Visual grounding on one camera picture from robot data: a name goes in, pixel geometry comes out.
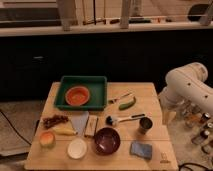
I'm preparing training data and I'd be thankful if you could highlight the green pepper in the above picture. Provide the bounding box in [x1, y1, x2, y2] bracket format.
[119, 97, 136, 110]

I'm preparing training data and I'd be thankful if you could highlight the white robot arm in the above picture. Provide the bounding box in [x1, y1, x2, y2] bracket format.
[158, 62, 213, 124]

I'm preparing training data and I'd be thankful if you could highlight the purple bowl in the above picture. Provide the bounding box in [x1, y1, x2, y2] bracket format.
[93, 127, 121, 155]

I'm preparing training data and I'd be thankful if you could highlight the orange bowl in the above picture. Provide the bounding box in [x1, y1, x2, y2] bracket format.
[65, 86, 90, 106]

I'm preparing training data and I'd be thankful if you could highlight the metal cup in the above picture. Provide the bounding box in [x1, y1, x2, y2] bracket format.
[138, 117, 153, 134]

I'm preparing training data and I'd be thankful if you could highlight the blue sponge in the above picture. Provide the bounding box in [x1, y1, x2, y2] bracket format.
[130, 141, 152, 160]

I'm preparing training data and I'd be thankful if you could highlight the wooden block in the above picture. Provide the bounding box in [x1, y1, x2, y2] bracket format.
[84, 115, 98, 137]

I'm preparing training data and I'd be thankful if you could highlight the green plastic tray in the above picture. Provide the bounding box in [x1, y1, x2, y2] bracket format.
[54, 76, 107, 111]

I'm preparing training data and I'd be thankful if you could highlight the white plate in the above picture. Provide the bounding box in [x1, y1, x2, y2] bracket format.
[67, 138, 87, 159]

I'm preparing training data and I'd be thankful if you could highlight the yellow banana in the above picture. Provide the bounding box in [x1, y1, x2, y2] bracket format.
[53, 128, 77, 136]

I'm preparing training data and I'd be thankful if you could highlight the bunch of dark grapes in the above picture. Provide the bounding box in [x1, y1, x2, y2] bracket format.
[43, 115, 68, 129]

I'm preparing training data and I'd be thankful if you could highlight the orange green fruit toy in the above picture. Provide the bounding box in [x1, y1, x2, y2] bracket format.
[39, 131, 55, 148]

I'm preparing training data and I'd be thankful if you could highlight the black cable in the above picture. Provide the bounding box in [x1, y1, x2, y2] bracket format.
[0, 109, 33, 147]

